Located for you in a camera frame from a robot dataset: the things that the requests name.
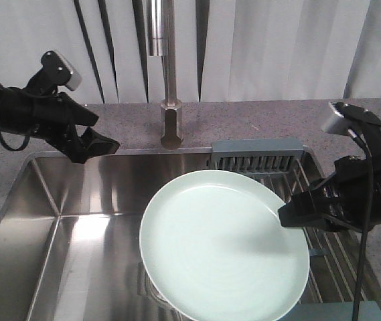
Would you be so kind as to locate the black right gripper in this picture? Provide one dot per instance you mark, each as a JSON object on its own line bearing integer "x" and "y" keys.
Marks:
{"x": 344, "y": 195}

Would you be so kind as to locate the white pleated curtain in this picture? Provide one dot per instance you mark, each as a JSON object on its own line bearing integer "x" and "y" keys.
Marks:
{"x": 225, "y": 50}

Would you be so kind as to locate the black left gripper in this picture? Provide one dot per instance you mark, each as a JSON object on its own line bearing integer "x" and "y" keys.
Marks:
{"x": 54, "y": 118}

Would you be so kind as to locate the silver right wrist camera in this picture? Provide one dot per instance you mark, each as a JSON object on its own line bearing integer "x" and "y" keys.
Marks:
{"x": 342, "y": 118}

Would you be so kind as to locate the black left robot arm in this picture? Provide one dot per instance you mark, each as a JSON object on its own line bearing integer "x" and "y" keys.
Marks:
{"x": 15, "y": 140}

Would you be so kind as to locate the stainless steel faucet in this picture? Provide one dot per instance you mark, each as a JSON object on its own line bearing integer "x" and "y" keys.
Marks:
{"x": 161, "y": 43}

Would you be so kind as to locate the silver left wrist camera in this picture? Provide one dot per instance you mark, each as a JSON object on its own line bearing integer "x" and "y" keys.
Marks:
{"x": 60, "y": 71}

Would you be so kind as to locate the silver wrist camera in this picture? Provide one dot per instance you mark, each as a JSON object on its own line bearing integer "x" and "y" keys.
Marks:
{"x": 60, "y": 71}
{"x": 342, "y": 118}

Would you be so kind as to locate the light green round plate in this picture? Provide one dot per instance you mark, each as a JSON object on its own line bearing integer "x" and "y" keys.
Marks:
{"x": 213, "y": 246}

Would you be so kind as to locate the stainless steel sink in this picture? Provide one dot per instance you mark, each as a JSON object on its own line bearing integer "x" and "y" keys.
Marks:
{"x": 69, "y": 238}

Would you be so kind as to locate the grey dish drying rack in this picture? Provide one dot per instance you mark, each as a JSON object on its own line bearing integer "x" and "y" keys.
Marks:
{"x": 287, "y": 167}

